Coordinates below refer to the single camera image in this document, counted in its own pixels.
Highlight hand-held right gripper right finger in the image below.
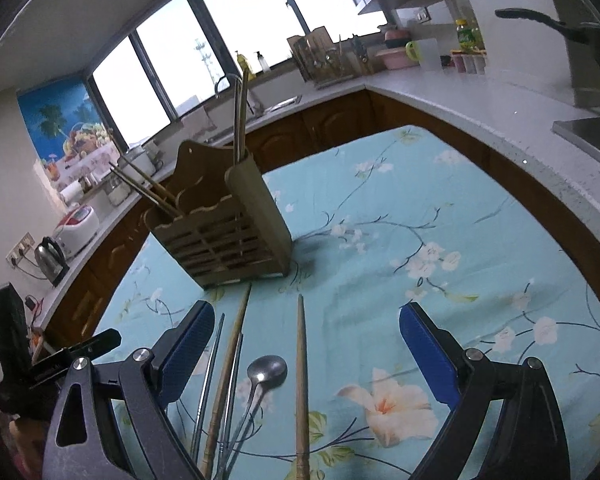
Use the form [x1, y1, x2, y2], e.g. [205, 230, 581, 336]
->
[399, 302, 572, 480]

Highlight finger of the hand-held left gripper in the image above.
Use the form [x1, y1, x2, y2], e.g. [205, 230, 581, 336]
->
[30, 329, 122, 377]

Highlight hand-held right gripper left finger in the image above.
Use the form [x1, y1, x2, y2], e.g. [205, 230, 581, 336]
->
[44, 300, 216, 480]

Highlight metal spoon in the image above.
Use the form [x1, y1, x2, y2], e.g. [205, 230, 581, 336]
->
[222, 355, 288, 466]

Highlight wooden utensil holder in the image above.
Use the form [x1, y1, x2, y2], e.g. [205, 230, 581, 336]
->
[144, 141, 292, 289]

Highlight steel electric kettle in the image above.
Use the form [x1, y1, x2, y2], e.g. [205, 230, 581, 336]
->
[32, 236, 71, 286]

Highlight floral turquoise tablecloth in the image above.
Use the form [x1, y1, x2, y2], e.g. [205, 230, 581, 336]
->
[92, 125, 600, 480]

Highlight red and white rice cooker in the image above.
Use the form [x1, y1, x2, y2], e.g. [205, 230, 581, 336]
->
[52, 205, 103, 258]

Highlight paper towel roll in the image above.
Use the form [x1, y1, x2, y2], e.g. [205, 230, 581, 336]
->
[60, 182, 86, 206]

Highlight small white appliance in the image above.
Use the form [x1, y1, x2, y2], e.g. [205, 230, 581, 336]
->
[105, 180, 128, 206]

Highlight white electric cooker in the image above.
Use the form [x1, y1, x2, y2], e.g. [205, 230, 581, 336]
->
[125, 144, 161, 176]

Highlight hanging dish towel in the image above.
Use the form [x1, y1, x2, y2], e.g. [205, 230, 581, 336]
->
[180, 110, 216, 136]

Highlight wooden base cabinets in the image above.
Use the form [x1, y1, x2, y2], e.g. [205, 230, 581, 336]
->
[45, 87, 600, 351]

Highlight steel sink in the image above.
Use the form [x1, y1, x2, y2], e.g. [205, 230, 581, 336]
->
[260, 95, 303, 113]

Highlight curved steel faucet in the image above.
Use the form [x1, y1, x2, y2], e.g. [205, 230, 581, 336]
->
[214, 74, 253, 111]

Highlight gas stove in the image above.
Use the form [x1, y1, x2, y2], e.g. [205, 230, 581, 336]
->
[552, 90, 600, 176]

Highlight lattice tower outside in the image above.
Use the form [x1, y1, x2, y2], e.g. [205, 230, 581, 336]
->
[194, 39, 216, 83]

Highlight spice container set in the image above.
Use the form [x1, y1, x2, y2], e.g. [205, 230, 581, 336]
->
[450, 51, 488, 75]

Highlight pink plastic basin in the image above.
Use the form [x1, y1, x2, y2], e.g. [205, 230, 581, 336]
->
[374, 47, 416, 73]

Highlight knife block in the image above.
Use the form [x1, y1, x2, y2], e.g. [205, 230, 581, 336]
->
[351, 34, 376, 76]

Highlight large kitchen window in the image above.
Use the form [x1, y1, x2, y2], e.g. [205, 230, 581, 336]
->
[85, 0, 388, 148]

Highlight dish rack with cutting boards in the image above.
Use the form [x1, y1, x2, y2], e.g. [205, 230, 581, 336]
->
[286, 26, 363, 88]

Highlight pink lidded pot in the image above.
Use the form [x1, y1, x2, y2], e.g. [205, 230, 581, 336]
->
[384, 27, 412, 48]

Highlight yellow cooking oil bottle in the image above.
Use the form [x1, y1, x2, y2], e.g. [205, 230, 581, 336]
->
[452, 19, 481, 53]

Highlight black wok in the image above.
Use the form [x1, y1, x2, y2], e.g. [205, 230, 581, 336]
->
[495, 7, 600, 91]

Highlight wall power socket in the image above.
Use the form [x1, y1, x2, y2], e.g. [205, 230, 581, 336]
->
[5, 232, 36, 268]

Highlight beach and fruit wall poster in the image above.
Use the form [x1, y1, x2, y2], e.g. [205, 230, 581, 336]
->
[17, 82, 121, 191]

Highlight white pitcher with green handle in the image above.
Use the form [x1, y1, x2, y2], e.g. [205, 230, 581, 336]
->
[405, 39, 443, 72]

